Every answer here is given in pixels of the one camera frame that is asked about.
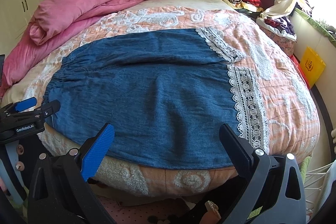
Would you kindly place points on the person's right hand thumb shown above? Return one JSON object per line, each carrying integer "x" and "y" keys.
{"x": 212, "y": 215}

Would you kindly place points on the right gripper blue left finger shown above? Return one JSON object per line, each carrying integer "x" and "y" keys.
{"x": 94, "y": 149}

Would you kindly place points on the white wire rack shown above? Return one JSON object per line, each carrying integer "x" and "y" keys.
{"x": 318, "y": 186}

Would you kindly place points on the pink folded quilt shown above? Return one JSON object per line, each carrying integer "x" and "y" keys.
{"x": 53, "y": 23}

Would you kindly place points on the purple clothes on pillow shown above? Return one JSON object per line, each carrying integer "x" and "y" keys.
{"x": 282, "y": 27}

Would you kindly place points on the blue denim lace-trimmed pants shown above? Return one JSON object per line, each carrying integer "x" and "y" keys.
{"x": 165, "y": 92}

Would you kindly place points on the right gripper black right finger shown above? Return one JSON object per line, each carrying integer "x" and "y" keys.
{"x": 239, "y": 151}

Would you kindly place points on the red box by wall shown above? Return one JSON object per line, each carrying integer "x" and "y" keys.
{"x": 302, "y": 74}

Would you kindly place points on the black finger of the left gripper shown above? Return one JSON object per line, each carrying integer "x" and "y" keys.
{"x": 45, "y": 110}

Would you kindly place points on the orange white patterned bedspread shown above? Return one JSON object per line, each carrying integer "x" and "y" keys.
{"x": 291, "y": 114}

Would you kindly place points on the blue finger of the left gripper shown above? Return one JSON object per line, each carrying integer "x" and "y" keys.
{"x": 21, "y": 105}

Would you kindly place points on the yellow paper bag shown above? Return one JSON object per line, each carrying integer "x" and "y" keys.
{"x": 312, "y": 66}

